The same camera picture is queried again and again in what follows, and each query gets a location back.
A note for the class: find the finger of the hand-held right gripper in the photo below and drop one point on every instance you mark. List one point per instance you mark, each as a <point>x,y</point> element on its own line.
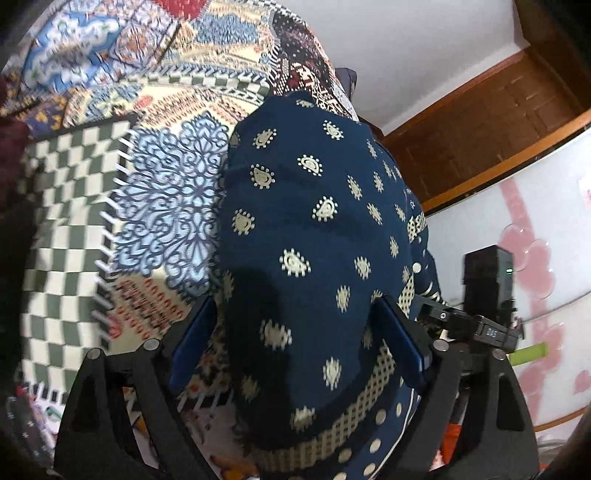
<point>429,311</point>

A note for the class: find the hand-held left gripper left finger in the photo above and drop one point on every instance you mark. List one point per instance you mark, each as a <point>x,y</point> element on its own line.
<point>194,342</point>

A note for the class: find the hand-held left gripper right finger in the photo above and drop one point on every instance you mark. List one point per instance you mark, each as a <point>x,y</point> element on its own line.
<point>402,333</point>

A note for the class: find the navy patterned hoodie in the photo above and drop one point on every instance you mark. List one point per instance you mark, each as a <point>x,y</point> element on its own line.
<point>318,240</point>

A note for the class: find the wooden door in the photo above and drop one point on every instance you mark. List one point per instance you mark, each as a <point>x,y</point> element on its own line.
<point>480,120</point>

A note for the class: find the colourful patchwork bedspread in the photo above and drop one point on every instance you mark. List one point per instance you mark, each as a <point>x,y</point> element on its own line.
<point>152,152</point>

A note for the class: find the pink heart wall decoration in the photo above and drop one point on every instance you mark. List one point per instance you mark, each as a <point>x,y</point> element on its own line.
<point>531,258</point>

